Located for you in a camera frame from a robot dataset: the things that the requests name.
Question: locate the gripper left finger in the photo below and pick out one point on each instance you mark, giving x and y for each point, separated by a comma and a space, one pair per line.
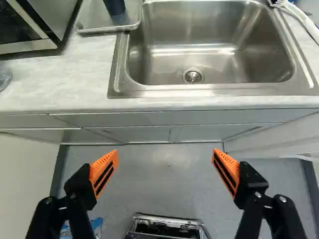
82, 184

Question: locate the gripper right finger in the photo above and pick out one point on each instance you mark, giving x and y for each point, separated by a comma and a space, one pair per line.
245, 181

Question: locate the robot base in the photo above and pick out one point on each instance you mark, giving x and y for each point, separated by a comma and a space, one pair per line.
165, 226

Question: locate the metal tray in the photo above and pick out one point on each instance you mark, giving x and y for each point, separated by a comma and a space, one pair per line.
104, 17

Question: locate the dark blue cup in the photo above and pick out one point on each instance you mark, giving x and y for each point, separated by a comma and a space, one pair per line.
117, 7

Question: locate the grey kitchen counter with cabinets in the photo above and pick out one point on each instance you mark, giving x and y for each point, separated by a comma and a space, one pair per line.
74, 82

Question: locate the stainless steel sink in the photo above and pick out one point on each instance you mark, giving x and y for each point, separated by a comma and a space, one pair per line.
207, 47

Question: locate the stainless steel microwave oven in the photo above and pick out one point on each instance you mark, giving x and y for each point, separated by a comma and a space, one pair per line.
30, 23

